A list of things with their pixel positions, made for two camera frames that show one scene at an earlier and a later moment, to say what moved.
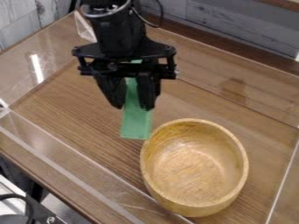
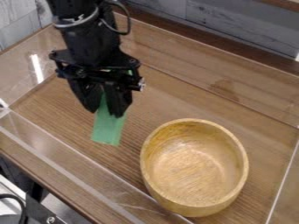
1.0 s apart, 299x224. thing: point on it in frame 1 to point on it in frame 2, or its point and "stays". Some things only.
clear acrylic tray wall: x=110 y=197 stays
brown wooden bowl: x=194 y=166 stays
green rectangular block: x=134 y=117 to x=109 y=124
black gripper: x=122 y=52 to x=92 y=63
